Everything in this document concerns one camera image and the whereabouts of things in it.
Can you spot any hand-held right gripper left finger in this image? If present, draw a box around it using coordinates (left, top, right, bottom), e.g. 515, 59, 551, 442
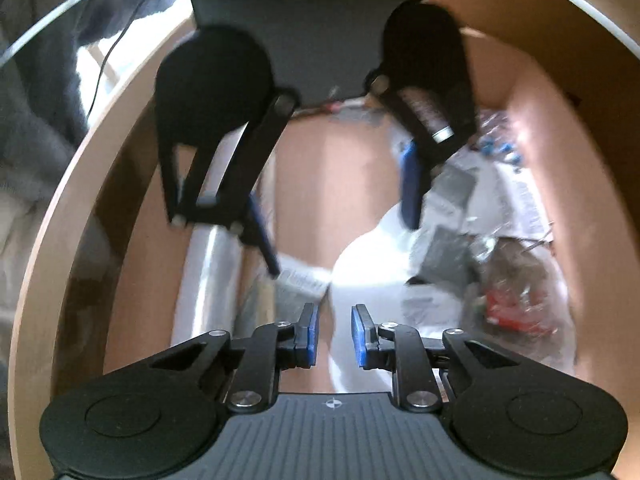
114, 302, 321, 414

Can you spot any red packet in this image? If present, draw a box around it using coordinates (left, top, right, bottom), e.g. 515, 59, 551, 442
481, 287, 557, 334

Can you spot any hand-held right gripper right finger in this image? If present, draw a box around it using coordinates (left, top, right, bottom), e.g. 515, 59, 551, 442
350, 303, 557, 414

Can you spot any white plastic bag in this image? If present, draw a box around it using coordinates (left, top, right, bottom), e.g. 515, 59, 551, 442
327, 200, 431, 396

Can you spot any thin black cable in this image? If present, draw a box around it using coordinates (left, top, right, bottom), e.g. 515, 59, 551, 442
89, 0, 147, 117

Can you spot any clear bag with blue bits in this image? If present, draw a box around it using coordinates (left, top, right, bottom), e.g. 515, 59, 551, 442
470, 109, 527, 172

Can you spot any grey flat packet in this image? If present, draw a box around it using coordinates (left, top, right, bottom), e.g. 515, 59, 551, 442
414, 225, 474, 287
429, 164, 477, 222

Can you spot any dark grey cloth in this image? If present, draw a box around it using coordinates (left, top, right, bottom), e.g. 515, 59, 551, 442
0, 0, 193, 311

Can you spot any clear crinkled plastic bag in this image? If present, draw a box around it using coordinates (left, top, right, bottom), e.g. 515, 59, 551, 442
465, 234, 567, 342

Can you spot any white printed paper sheet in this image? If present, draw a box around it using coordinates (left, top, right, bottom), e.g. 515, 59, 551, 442
450, 150, 557, 242

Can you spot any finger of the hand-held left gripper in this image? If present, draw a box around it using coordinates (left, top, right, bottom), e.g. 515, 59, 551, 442
159, 92, 302, 279
364, 60, 478, 233

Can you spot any white printed leaflet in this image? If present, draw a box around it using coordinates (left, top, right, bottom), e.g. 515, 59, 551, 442
272, 254, 334, 302

